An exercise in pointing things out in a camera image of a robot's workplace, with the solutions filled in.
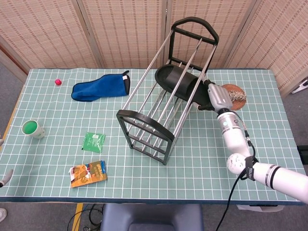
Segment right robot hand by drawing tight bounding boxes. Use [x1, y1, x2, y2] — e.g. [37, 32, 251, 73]
[197, 80, 234, 114]

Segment black rubber slipper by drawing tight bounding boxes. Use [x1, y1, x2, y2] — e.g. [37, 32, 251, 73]
[154, 64, 214, 109]

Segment round woven brown coaster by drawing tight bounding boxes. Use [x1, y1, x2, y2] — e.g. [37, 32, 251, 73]
[220, 83, 247, 111]

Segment green checked tablecloth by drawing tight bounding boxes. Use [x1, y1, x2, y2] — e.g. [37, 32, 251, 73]
[0, 68, 308, 202]

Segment white stand foot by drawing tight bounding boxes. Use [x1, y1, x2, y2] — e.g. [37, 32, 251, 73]
[291, 78, 308, 94]

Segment black box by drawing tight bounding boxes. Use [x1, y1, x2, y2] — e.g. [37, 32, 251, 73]
[297, 145, 308, 166]

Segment green sachet packet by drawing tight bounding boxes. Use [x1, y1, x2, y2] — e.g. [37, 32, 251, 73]
[81, 132, 106, 154]

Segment dark blue chair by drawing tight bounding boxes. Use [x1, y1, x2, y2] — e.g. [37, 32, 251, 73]
[100, 203, 205, 231]

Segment orange blue snack box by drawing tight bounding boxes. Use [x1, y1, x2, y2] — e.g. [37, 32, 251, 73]
[69, 160, 108, 189]

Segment woven folding screen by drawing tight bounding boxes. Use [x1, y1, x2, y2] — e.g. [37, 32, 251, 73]
[0, 0, 308, 97]

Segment green white paper cup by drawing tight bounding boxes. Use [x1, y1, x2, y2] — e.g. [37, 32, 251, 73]
[21, 119, 45, 139]

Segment beige brown rope bundle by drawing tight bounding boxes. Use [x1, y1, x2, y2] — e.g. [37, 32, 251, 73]
[227, 88, 246, 102]

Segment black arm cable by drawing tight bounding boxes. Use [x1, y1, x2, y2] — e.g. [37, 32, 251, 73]
[215, 115, 259, 231]

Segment black floor cables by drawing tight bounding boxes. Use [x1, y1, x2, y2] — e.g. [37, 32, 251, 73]
[68, 203, 104, 231]

